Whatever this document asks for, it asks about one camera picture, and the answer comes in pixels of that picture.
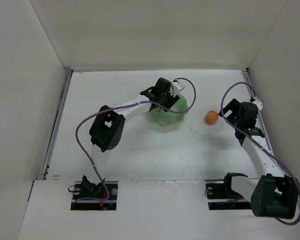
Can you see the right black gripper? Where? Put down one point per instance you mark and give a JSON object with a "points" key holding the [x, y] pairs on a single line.
{"points": [[230, 108]]}

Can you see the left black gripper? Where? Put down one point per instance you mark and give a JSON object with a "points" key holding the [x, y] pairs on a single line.
{"points": [[165, 100]]}

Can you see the orange red fake peach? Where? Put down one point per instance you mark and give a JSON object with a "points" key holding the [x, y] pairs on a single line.
{"points": [[211, 117]]}

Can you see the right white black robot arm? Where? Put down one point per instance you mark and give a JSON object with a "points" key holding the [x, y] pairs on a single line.
{"points": [[275, 195]]}

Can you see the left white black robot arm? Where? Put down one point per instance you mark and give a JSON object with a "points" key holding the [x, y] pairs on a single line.
{"points": [[107, 128]]}

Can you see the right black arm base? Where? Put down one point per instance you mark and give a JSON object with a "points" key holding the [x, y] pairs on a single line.
{"points": [[221, 199]]}

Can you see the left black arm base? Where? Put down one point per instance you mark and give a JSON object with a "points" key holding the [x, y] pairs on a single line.
{"points": [[87, 196]]}

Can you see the green scalloped fruit bowl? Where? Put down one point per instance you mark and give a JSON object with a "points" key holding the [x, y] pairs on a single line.
{"points": [[167, 118]]}

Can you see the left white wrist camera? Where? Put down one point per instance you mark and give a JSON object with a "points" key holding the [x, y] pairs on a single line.
{"points": [[176, 87]]}

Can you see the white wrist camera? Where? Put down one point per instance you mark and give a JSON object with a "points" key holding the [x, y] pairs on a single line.
{"points": [[176, 87], [257, 102]]}

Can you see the right aluminium table rail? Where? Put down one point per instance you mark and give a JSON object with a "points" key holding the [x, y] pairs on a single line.
{"points": [[258, 125]]}

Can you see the aluminium table rail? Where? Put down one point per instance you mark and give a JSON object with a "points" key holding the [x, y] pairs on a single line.
{"points": [[258, 125], [55, 128]]}

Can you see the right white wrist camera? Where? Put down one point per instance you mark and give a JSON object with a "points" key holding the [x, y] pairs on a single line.
{"points": [[257, 102]]}

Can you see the left aluminium table rail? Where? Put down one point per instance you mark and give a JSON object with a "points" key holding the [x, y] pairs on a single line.
{"points": [[55, 128]]}

